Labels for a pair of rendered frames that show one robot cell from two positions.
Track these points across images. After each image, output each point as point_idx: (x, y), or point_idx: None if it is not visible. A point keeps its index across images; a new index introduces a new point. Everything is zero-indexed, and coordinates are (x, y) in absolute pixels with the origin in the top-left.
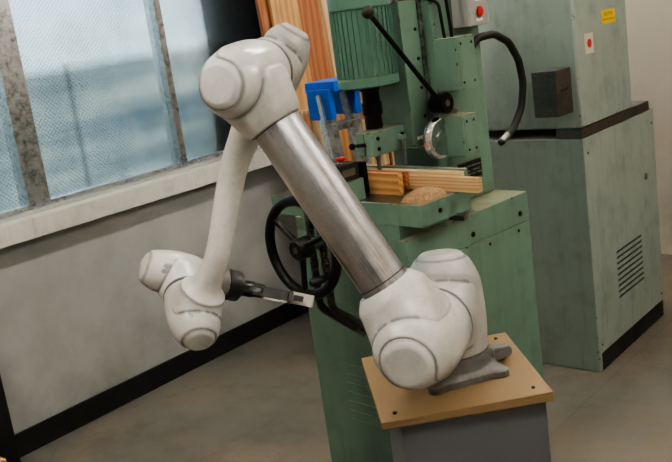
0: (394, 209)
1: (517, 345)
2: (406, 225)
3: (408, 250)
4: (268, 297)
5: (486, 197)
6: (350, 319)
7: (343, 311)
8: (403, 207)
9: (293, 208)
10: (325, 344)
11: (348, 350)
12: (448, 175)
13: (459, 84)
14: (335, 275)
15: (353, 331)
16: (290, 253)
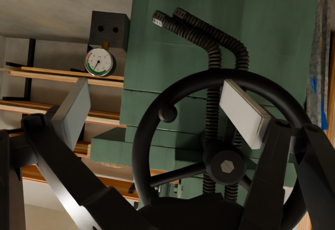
0: (125, 160)
1: None
2: (113, 141)
3: (120, 113)
4: (65, 186)
5: None
6: (184, 33)
7: (196, 44)
8: (112, 161)
9: (294, 172)
10: None
11: None
12: None
13: (139, 202)
14: (145, 114)
15: (190, 14)
16: (243, 162)
